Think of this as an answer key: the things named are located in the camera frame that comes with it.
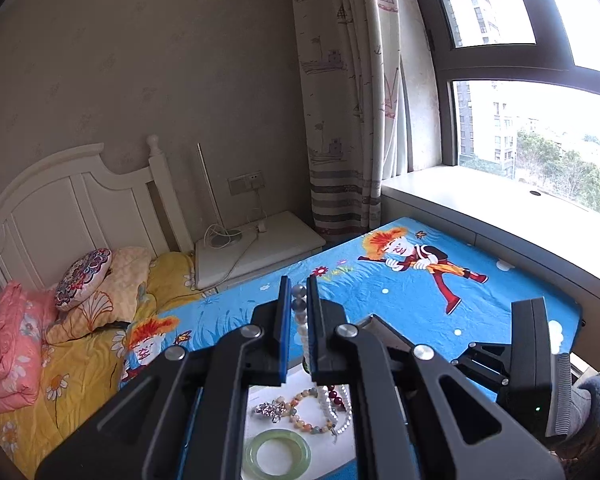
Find round patterned cushion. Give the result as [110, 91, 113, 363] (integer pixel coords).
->
[55, 248, 113, 312]

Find blue cartoon printed blanket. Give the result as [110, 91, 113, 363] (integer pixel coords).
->
[117, 216, 583, 480]

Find white pearl bead strand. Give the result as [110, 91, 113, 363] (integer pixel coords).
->
[291, 284, 354, 445]

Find yellow floral bed sheet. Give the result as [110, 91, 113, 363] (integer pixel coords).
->
[0, 251, 216, 478]

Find white wooden headboard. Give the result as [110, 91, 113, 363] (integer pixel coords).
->
[0, 134, 196, 306]

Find curved window sill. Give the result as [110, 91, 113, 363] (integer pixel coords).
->
[380, 165, 600, 361]

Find yellow quilted pillow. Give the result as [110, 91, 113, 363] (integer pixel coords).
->
[45, 246, 153, 346]

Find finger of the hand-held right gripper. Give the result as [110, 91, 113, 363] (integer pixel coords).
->
[450, 341, 517, 404]

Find multicolour stone bead bracelet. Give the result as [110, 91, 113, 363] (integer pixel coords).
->
[285, 387, 339, 436]

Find window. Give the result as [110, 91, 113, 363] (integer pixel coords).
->
[405, 0, 600, 223]

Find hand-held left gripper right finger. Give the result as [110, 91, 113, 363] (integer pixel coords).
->
[306, 274, 566, 480]

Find dark red bead bracelet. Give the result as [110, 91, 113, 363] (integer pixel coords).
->
[327, 385, 351, 409]

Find green jade bangle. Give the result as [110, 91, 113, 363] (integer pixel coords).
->
[244, 430, 312, 476]

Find slim white desk lamp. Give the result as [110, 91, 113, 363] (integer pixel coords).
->
[196, 142, 244, 250]

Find person's right forearm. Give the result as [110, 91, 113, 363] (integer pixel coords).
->
[550, 369, 600, 466]

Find white cable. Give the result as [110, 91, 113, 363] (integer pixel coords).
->
[203, 195, 271, 286]

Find pink floral quilt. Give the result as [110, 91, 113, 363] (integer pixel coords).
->
[0, 281, 58, 413]

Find white nightstand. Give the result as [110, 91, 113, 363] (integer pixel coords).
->
[194, 210, 327, 291]

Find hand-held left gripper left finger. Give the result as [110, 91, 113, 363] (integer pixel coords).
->
[35, 275, 293, 480]

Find printed striped curtain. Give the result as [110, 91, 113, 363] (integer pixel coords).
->
[287, 0, 411, 231]

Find silver rhinestone brooch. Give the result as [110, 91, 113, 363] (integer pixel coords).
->
[251, 397, 290, 421]

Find wall socket plate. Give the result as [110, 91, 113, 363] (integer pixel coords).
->
[227, 172, 264, 197]

